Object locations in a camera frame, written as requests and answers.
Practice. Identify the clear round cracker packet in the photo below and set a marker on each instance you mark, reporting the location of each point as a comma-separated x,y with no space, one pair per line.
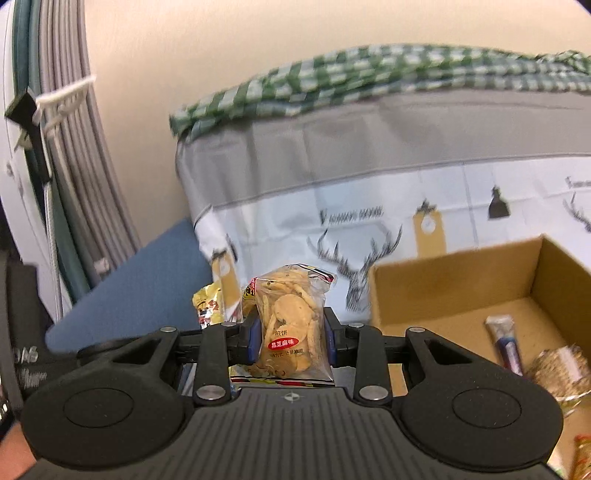
286,323

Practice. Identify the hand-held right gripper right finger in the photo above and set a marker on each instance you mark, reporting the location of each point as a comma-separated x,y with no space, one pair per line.
328,341

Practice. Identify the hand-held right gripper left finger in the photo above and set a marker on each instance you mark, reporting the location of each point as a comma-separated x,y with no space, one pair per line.
251,339

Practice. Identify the grey deer print cloth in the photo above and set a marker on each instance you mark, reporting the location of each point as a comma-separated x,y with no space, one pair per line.
323,152

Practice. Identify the yellow snack packet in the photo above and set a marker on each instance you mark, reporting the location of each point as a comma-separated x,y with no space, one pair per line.
207,300
582,457

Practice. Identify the small purple snack packet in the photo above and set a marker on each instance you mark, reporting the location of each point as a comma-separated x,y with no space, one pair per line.
505,341

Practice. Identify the clear grain cake bag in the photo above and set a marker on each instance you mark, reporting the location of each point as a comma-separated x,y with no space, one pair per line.
563,374

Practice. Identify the black curtain clamp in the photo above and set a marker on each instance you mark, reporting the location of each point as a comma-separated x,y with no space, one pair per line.
23,110

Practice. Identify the cardboard box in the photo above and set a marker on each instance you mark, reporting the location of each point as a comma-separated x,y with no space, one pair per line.
452,281

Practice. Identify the green checkered cloth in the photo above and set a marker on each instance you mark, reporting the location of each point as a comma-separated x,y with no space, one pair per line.
369,69

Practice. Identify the white curtain tieback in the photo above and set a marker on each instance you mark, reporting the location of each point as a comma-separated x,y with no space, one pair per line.
60,99

